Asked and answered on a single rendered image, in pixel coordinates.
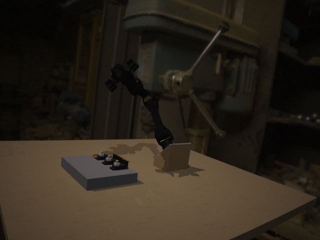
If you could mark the black pin header strip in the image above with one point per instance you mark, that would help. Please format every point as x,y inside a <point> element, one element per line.
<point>120,159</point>

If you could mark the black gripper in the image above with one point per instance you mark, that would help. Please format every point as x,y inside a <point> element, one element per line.
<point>123,76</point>

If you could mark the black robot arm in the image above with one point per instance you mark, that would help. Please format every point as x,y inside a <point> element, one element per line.
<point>160,131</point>

